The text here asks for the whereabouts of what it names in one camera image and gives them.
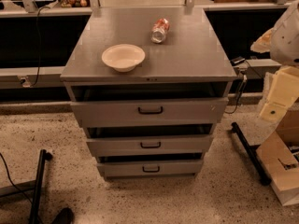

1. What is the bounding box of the black wall cable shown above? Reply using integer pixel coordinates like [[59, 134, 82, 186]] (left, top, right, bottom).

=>
[[31, 5, 51, 88]]

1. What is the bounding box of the cardboard box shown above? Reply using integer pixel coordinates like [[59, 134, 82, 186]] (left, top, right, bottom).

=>
[[257, 111, 299, 206]]

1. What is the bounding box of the black stand leg right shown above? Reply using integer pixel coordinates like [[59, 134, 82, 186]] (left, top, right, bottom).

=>
[[231, 122, 271, 186]]

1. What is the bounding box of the black stand leg left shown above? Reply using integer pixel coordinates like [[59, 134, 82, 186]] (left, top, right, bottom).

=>
[[27, 148, 75, 224]]

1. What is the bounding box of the grey drawer cabinet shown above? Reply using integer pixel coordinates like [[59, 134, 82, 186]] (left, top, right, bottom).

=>
[[61, 7, 236, 164]]

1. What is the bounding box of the black power adapter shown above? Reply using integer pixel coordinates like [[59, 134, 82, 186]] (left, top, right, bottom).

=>
[[230, 56, 246, 66]]

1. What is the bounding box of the black cable left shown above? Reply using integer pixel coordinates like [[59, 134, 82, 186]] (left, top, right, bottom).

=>
[[0, 152, 34, 205]]

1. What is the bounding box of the orange soda can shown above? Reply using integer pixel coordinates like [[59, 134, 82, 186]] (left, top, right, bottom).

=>
[[151, 18, 170, 44]]

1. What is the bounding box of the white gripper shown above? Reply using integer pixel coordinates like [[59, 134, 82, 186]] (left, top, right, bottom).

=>
[[259, 66, 299, 123]]

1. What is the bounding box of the grey drawer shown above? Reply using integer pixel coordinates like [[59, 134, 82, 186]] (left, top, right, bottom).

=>
[[71, 98, 228, 128], [87, 134, 213, 157], [97, 160, 204, 178]]

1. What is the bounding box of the grey bottom drawer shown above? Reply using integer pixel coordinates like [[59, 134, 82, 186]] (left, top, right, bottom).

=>
[[97, 160, 204, 178]]

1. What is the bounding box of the white bowl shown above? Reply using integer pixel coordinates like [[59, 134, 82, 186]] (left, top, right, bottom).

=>
[[102, 44, 145, 72]]

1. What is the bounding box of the black stand leg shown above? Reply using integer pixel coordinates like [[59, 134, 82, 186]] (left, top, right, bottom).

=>
[[27, 148, 75, 224], [231, 122, 271, 186]]

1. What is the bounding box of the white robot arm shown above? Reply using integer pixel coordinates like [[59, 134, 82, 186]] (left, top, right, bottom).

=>
[[250, 0, 299, 123]]

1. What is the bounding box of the grey top drawer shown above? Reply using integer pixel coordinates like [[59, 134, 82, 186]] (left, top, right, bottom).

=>
[[71, 98, 228, 128]]

